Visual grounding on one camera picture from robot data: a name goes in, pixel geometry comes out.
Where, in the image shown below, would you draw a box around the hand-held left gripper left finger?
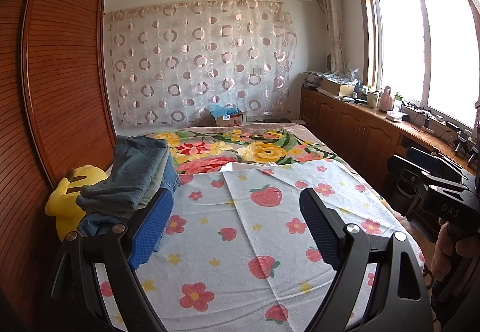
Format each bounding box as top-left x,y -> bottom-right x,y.
39,187 -> 174,332

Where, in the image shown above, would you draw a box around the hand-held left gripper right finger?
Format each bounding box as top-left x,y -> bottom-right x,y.
299,187 -> 434,332

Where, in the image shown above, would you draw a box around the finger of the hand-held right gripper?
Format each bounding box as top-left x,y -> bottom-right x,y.
407,146 -> 467,182
386,155 -> 437,190

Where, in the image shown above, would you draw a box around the teal green shirt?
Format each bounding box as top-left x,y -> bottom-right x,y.
77,136 -> 169,212

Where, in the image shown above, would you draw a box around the folded grey pants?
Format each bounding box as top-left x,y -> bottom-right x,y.
137,155 -> 171,209

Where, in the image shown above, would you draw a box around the person's right hand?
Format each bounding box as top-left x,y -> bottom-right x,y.
431,223 -> 480,293

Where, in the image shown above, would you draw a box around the dark waste bin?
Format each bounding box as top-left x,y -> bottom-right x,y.
394,182 -> 416,207

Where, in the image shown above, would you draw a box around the folded blue jeans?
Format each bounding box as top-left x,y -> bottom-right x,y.
77,161 -> 181,255

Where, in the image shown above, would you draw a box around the long wooden cabinet counter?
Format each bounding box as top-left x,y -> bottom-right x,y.
300,86 -> 480,220

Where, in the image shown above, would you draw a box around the pink bottle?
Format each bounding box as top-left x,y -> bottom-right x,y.
379,86 -> 394,112

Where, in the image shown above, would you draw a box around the strawberry print bed sheet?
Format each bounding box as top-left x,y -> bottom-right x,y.
90,159 -> 426,332

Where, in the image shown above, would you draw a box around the yellow plush toy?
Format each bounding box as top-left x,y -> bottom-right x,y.
45,165 -> 109,244

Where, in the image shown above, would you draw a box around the wooden framed window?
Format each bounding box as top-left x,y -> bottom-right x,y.
356,0 -> 480,130

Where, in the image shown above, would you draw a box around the open cardboard box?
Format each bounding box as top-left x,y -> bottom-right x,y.
321,77 -> 355,98

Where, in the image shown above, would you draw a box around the floral blanket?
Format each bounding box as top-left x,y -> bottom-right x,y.
139,122 -> 379,205

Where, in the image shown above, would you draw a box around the printed cardboard box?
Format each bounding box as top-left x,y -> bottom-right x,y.
214,110 -> 247,128

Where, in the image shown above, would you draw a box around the blue plastic bag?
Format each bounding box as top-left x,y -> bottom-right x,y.
208,103 -> 241,118

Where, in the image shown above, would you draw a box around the pale patterned window drape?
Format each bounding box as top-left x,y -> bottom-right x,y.
318,0 -> 347,73

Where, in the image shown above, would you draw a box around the circle patterned sheer curtain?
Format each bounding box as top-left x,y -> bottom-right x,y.
103,0 -> 297,126

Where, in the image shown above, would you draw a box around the white power strip with cables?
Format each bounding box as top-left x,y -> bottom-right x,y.
409,102 -> 451,135

